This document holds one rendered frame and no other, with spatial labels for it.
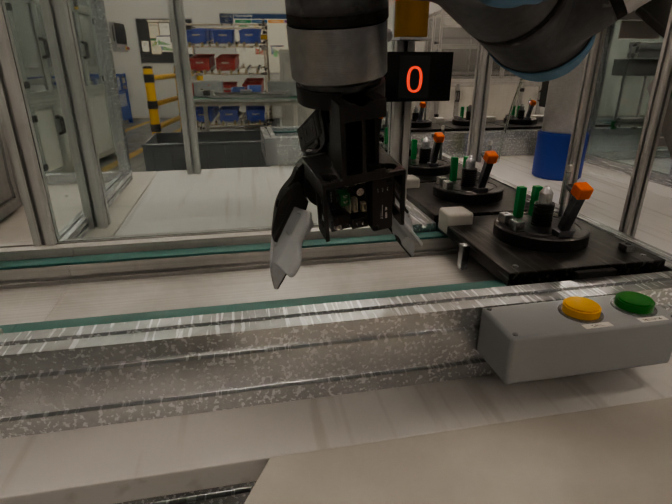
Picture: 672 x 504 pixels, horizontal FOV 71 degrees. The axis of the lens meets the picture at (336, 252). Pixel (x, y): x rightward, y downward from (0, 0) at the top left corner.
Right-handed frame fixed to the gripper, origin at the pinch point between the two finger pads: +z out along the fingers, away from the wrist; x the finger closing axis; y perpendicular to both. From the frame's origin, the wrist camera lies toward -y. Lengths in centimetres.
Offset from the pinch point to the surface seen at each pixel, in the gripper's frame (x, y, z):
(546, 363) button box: 18.9, 11.5, 10.3
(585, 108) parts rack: 60, -32, 1
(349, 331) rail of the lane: -0.3, 1.7, 7.5
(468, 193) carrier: 35.7, -31.7, 13.7
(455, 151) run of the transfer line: 87, -120, 48
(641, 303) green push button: 32.1, 10.0, 7.1
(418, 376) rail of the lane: 7.4, 4.2, 15.5
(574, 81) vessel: 102, -81, 13
